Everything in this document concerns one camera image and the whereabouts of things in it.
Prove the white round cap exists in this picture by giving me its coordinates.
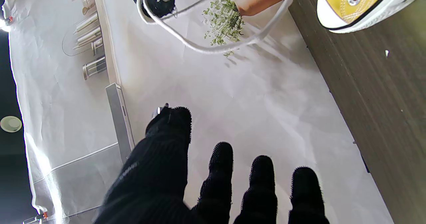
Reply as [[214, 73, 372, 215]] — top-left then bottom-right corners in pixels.
[[0, 116, 23, 133]]

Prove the printed kitchen backdrop cloth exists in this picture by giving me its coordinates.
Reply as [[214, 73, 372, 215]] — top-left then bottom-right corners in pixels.
[[2, 0, 395, 224]]

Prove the yellow canvas sneaker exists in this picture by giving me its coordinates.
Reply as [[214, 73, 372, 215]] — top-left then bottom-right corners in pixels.
[[316, 0, 426, 34]]

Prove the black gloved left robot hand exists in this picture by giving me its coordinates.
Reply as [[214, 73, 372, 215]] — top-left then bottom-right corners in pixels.
[[95, 106, 330, 224]]

